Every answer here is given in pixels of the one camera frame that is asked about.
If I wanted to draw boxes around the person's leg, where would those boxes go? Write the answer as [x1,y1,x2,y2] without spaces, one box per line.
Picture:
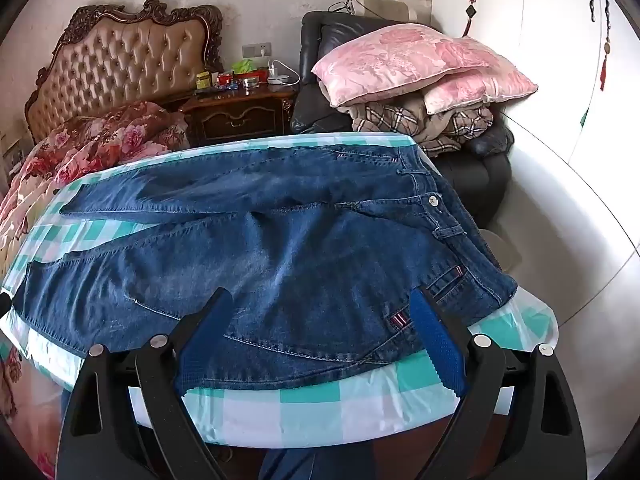
[257,447,376,480]

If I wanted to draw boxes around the black leather armchair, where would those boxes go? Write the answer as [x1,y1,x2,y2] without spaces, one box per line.
[290,10,513,228]

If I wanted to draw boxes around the red knot ornament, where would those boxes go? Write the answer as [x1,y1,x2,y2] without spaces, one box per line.
[462,5,481,38]

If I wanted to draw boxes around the large pink floral pillow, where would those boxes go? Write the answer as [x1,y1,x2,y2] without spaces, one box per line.
[312,24,506,108]

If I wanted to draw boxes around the beige plaid blanket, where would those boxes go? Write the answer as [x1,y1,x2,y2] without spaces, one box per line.
[335,92,493,156]

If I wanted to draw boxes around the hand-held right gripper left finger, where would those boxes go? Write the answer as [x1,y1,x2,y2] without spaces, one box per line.
[56,287,235,480]

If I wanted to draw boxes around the tufted leather carved headboard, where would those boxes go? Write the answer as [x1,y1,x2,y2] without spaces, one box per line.
[24,0,224,146]

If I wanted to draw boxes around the red tassel ornament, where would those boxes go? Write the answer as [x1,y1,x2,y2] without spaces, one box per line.
[600,0,612,92]

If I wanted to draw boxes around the dark wooden nightstand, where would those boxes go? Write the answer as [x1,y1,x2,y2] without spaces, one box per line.
[180,85,298,148]

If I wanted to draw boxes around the teal white checked tablecloth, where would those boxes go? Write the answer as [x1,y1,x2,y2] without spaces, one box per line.
[0,130,558,443]

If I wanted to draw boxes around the small pink floral pillow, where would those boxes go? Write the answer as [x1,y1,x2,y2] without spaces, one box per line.
[424,67,540,115]

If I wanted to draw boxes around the red floral blanket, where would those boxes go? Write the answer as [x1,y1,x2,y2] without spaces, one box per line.
[0,101,191,480]

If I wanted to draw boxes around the beige cushion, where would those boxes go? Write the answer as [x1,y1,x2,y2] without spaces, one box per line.
[367,0,412,19]

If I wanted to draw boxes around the white wardrobe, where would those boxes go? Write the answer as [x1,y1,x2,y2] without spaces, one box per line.
[432,0,640,256]

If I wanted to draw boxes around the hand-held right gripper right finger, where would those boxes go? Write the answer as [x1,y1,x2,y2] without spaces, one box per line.
[409,287,588,480]

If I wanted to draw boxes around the blue denim pants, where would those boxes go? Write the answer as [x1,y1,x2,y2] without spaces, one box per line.
[12,142,518,393]

